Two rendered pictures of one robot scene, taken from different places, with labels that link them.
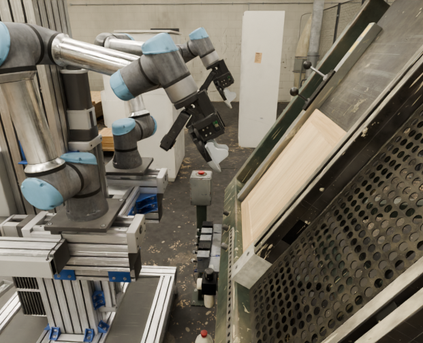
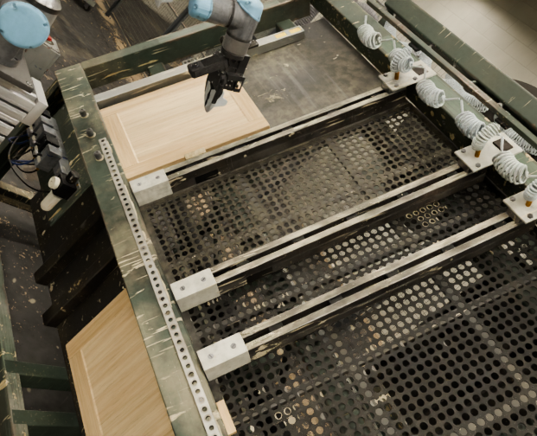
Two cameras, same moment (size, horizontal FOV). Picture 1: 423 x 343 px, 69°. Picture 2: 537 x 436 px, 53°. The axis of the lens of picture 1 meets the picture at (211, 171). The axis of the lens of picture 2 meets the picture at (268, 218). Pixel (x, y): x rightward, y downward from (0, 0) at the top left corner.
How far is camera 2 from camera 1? 121 cm
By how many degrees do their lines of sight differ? 53
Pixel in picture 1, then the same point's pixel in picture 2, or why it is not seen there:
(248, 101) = not seen: outside the picture
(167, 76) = (244, 35)
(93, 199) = not seen: hidden behind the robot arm
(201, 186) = (43, 56)
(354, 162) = (273, 148)
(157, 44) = (257, 12)
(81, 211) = (8, 51)
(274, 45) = not seen: outside the picture
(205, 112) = (238, 70)
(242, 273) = (145, 192)
